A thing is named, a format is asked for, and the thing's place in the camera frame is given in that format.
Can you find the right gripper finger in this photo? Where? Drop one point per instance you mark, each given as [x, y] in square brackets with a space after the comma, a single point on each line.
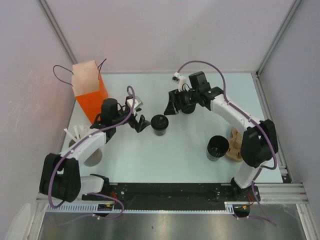
[173, 99]
[170, 110]

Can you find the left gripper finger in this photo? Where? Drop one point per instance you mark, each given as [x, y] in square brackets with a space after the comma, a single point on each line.
[143, 122]
[139, 127]

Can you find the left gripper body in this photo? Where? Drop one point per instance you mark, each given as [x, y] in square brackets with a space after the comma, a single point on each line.
[132, 120]

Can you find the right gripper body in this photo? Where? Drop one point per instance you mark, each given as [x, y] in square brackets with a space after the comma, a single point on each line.
[189, 97]

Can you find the black cup lid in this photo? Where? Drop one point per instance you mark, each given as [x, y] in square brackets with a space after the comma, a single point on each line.
[159, 122]

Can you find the orange paper bag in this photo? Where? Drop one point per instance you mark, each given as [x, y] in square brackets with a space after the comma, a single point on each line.
[88, 88]

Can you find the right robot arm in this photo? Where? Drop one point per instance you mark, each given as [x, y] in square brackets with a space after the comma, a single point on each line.
[259, 139]

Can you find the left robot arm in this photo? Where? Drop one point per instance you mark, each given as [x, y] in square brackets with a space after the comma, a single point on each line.
[61, 178]

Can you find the black coffee cup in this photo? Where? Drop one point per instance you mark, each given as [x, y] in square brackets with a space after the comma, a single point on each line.
[217, 147]

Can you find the black ribbed cup stack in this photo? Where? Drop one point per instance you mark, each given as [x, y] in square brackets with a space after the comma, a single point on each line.
[189, 109]

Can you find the white straws bundle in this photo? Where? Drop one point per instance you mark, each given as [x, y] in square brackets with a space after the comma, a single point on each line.
[79, 131]

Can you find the grey straw holder cup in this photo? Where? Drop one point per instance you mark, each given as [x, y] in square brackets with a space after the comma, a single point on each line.
[93, 158]

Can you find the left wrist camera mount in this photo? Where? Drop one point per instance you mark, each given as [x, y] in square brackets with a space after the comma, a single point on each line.
[137, 103]

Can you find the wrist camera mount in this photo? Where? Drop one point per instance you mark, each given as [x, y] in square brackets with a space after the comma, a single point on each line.
[137, 103]
[180, 80]

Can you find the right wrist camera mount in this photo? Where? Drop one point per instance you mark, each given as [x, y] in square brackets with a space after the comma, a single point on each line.
[180, 80]

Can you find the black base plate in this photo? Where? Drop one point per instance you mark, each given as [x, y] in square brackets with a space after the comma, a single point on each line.
[179, 196]

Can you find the grey slotted cable duct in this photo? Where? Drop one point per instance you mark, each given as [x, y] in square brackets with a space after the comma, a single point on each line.
[98, 208]

